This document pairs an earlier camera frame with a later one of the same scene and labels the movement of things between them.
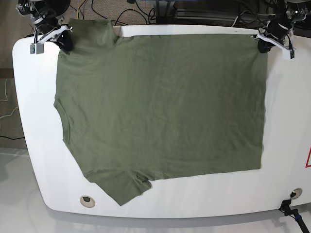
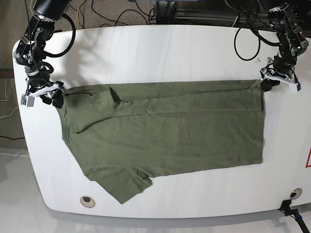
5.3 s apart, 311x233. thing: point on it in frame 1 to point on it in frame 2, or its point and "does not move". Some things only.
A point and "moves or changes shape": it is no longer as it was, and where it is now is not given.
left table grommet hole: (87, 201) does not move
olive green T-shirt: (137, 108) moves or changes shape
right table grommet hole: (296, 193) does not move
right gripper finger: (264, 46) to (265, 85)
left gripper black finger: (65, 41) to (58, 99)
